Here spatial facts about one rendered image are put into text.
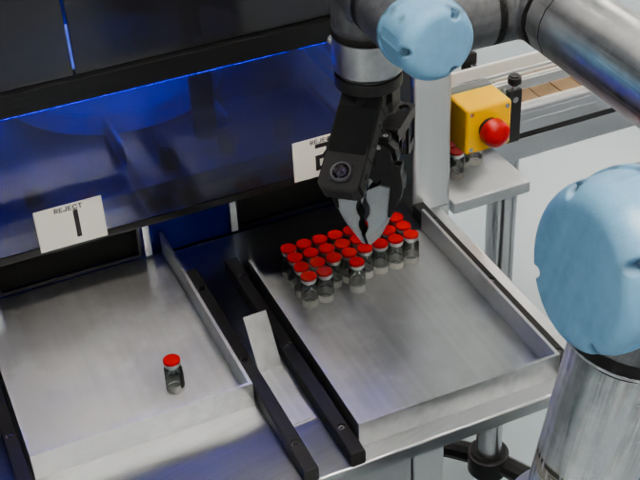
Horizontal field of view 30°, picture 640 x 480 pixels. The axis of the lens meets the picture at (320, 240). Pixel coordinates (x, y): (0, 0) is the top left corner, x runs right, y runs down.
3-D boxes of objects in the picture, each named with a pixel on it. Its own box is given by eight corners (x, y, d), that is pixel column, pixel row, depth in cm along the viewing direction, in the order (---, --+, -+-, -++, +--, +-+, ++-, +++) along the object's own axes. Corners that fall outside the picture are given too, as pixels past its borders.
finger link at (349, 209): (381, 219, 138) (380, 151, 133) (364, 249, 134) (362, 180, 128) (355, 214, 139) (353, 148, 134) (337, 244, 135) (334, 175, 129)
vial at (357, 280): (346, 287, 157) (345, 258, 154) (361, 282, 157) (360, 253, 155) (353, 295, 155) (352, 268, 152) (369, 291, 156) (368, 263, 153)
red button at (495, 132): (472, 141, 167) (473, 116, 165) (497, 134, 169) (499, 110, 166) (487, 153, 164) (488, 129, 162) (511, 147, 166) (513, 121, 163)
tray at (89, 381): (-24, 307, 157) (-30, 285, 155) (165, 252, 165) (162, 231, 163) (35, 479, 132) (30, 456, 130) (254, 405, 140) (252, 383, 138)
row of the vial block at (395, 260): (291, 291, 156) (290, 263, 154) (414, 254, 162) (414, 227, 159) (298, 301, 155) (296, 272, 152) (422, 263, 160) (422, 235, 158)
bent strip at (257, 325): (246, 353, 147) (242, 316, 144) (269, 346, 148) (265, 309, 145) (292, 426, 137) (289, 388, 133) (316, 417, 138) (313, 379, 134)
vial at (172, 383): (164, 385, 143) (159, 358, 140) (181, 379, 143) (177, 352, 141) (170, 396, 141) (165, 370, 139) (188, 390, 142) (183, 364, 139)
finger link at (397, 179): (407, 213, 131) (407, 145, 126) (402, 221, 130) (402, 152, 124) (366, 206, 132) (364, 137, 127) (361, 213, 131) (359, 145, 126)
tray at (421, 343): (250, 281, 159) (248, 260, 157) (424, 229, 167) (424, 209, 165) (359, 447, 133) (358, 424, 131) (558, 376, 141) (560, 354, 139)
